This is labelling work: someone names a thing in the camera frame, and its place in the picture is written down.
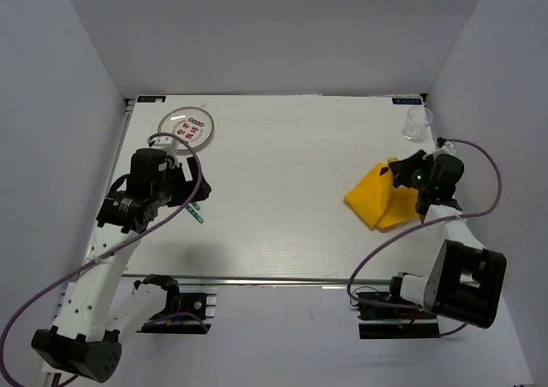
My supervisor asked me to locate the yellow printed cloth napkin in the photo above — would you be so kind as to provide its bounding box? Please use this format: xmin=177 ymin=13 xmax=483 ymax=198
xmin=343 ymin=158 xmax=419 ymax=231

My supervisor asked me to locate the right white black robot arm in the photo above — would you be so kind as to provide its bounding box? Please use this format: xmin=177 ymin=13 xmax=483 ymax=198
xmin=386 ymin=150 xmax=507 ymax=329

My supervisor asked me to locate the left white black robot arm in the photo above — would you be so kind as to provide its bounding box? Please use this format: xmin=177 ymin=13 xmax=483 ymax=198
xmin=31 ymin=147 xmax=211 ymax=383

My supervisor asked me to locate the clear drinking glass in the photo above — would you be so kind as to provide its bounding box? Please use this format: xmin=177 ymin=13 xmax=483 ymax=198
xmin=402 ymin=105 xmax=433 ymax=140

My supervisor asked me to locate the white plate with red characters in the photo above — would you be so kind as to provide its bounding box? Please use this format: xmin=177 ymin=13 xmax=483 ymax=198
xmin=158 ymin=106 xmax=214 ymax=150

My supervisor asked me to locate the right black corner label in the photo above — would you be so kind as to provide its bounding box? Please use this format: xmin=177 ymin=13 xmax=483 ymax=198
xmin=391 ymin=98 xmax=423 ymax=105

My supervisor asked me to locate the black corner label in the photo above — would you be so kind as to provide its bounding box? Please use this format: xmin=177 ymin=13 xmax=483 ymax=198
xmin=136 ymin=95 xmax=166 ymax=104
xmin=391 ymin=98 xmax=423 ymax=105

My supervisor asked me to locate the left black corner label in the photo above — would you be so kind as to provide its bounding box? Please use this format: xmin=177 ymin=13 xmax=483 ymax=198
xmin=136 ymin=95 xmax=166 ymax=104

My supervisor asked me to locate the knife with green patterned handle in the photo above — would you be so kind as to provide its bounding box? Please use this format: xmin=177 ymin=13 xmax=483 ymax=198
xmin=186 ymin=205 xmax=204 ymax=223

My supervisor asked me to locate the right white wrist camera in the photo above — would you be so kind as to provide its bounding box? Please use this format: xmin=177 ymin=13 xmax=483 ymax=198
xmin=435 ymin=137 xmax=456 ymax=156

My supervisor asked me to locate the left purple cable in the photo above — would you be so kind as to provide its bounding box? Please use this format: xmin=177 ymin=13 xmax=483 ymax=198
xmin=0 ymin=132 xmax=203 ymax=387

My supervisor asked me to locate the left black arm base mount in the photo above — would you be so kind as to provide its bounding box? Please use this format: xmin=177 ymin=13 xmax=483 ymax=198
xmin=140 ymin=286 xmax=217 ymax=335

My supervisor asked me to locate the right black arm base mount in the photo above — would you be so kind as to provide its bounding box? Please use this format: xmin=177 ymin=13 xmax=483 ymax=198
xmin=350 ymin=299 xmax=440 ymax=340

